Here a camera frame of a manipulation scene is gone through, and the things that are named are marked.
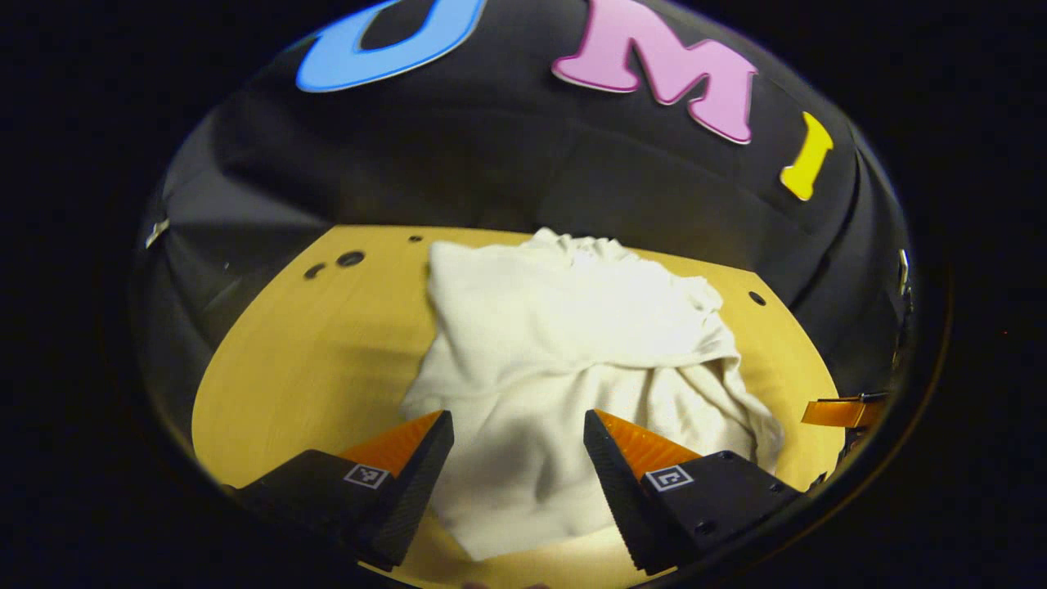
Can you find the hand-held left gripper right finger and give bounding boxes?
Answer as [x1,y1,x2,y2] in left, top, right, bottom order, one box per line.
[582,409,807,576]

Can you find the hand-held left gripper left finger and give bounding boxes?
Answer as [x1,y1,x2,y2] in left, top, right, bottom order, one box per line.
[233,409,456,572]

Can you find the white long-sleeved garment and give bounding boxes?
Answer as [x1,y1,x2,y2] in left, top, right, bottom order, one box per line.
[399,227,786,562]

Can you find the black backdrop cloth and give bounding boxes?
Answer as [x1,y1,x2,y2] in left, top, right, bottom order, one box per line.
[131,0,917,434]

